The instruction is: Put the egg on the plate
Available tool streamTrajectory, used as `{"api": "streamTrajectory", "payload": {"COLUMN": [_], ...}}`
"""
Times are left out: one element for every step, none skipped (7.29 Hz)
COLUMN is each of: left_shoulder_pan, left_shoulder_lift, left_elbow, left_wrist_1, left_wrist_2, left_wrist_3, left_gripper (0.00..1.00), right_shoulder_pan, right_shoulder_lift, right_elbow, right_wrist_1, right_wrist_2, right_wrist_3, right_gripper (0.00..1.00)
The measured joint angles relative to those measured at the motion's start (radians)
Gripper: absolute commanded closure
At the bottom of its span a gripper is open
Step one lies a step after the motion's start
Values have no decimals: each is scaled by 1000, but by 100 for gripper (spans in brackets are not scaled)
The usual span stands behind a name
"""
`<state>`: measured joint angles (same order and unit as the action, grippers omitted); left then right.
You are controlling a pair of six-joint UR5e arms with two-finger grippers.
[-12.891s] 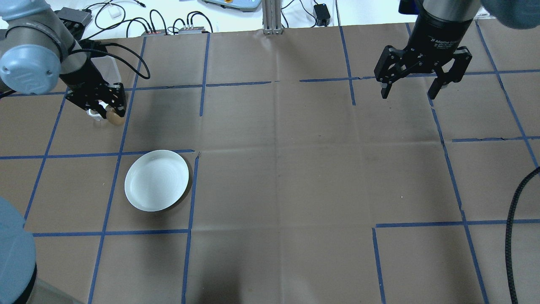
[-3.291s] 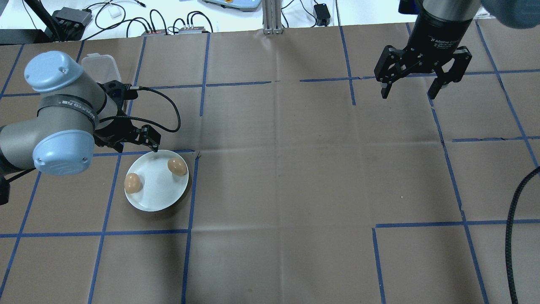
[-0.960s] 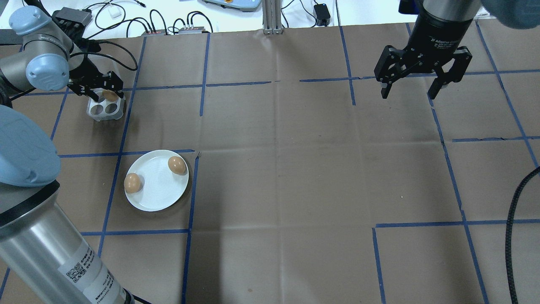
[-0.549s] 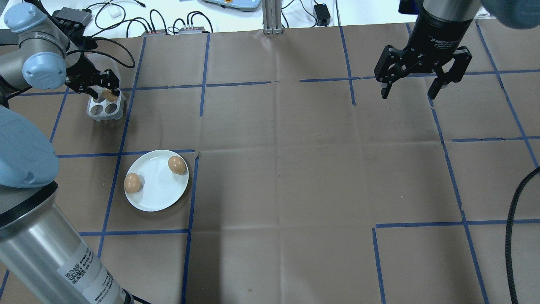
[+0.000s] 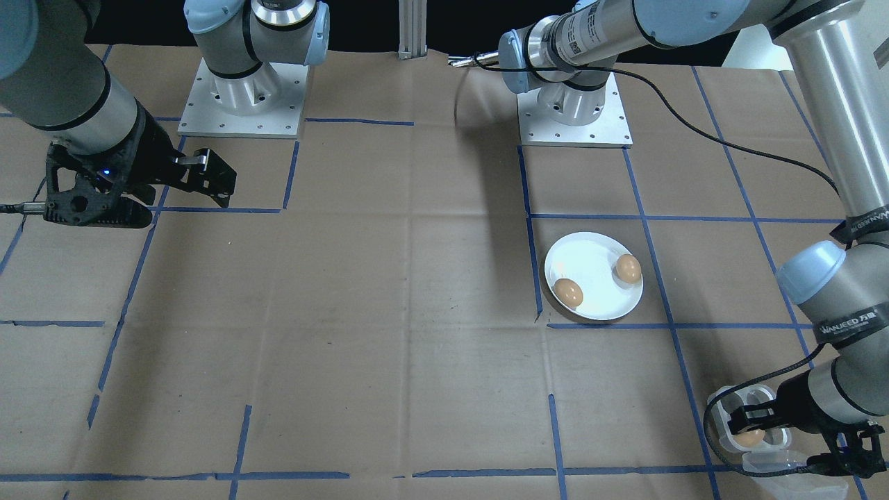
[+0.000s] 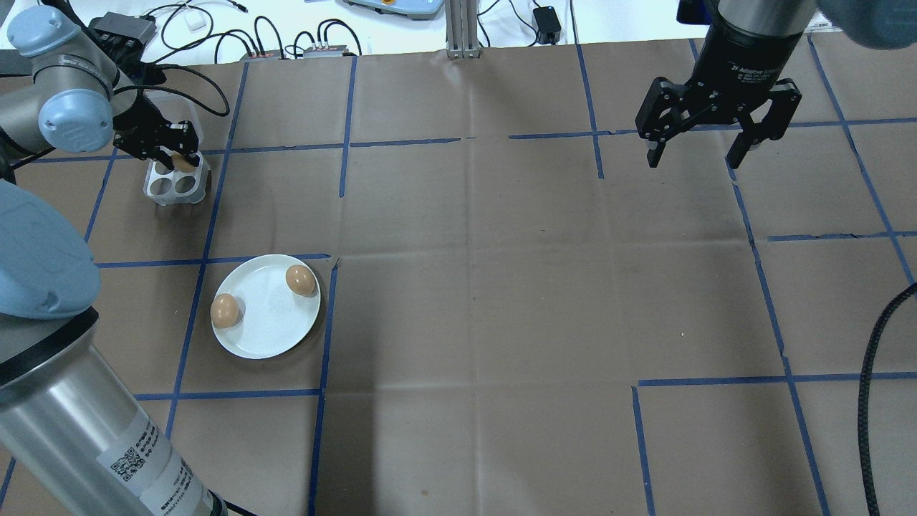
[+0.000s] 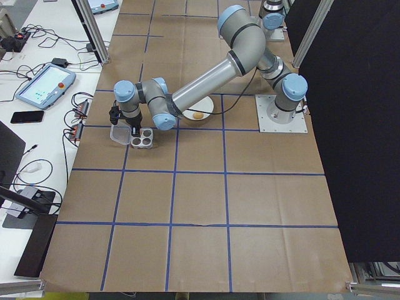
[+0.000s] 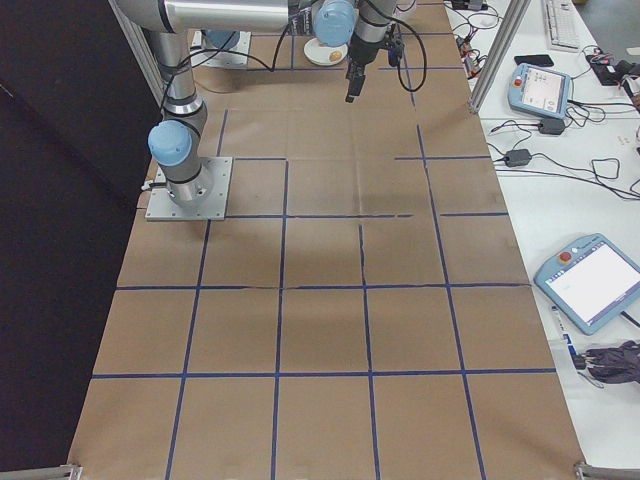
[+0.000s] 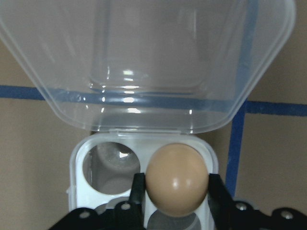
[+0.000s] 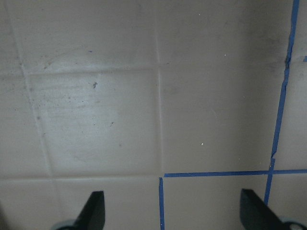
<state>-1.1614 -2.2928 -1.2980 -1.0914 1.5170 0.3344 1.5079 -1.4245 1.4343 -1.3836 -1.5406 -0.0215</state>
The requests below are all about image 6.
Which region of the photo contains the clear plastic egg carton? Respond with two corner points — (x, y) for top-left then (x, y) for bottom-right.
(143, 93), (212, 209)

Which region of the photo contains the white round plate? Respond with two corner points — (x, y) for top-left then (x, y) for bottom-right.
(211, 254), (322, 360)

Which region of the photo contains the dark grey box device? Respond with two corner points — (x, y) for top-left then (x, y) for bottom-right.
(90, 11), (158, 45)

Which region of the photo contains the black power adapter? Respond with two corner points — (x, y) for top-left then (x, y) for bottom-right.
(532, 6), (564, 37)

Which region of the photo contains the grey blue teach pendant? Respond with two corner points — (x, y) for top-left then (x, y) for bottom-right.
(342, 0), (446, 20)

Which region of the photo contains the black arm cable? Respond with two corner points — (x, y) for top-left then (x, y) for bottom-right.
(858, 282), (917, 516)
(107, 63), (231, 119)

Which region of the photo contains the aluminium frame post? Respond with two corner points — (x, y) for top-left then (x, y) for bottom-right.
(444, 0), (481, 59)

